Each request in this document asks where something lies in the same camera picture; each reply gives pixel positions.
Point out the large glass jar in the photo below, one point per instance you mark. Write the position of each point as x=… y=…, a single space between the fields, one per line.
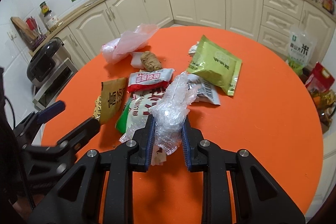
x=51 y=21

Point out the red food bag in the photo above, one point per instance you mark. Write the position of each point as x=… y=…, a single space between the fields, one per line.
x=320 y=79

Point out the lower kitchen cabinets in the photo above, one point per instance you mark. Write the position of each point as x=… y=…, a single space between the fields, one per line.
x=265 y=21

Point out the red white snack wrapper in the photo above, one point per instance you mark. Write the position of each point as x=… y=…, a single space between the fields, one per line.
x=150 y=80

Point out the white green rice bag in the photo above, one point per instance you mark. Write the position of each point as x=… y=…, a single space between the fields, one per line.
x=301 y=47

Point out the cardboard box with groceries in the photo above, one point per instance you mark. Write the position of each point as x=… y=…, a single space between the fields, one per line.
x=325 y=105

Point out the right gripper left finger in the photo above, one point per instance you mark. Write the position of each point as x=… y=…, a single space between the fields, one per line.
x=99 y=187

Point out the clear plastic wrap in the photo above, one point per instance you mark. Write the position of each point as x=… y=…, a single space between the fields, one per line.
x=171 y=111

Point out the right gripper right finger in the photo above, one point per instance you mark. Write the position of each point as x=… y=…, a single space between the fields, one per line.
x=235 y=184

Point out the silver barcode wrapper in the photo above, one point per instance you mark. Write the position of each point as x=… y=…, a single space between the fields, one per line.
x=206 y=91

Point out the white plastic cup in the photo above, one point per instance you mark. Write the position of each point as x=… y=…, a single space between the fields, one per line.
x=136 y=60

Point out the red white plastic bag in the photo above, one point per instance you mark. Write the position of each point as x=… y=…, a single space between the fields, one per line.
x=129 y=41

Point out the green snack packet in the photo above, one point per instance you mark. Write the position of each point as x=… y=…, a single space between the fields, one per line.
x=216 y=65

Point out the black rice cooker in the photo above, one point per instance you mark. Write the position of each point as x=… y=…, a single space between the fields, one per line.
x=46 y=60

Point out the wooden cutting board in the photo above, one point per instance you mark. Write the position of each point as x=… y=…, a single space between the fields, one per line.
x=24 y=31

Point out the green white rice wrapper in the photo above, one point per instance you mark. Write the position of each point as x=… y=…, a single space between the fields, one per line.
x=136 y=111

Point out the brown bread roll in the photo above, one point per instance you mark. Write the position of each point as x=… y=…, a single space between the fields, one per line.
x=150 y=62

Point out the round orange table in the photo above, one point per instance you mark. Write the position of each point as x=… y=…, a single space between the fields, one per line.
x=271 y=115

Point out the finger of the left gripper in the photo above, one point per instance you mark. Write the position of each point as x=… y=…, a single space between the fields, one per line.
x=77 y=138
x=50 y=112

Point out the crumpled white paper ball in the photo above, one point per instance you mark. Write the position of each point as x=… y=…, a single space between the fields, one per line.
x=193 y=49

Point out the yellow brown snack bag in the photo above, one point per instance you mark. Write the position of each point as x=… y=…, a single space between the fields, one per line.
x=109 y=101

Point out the red handled utensils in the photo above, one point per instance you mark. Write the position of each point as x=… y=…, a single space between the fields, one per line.
x=32 y=23

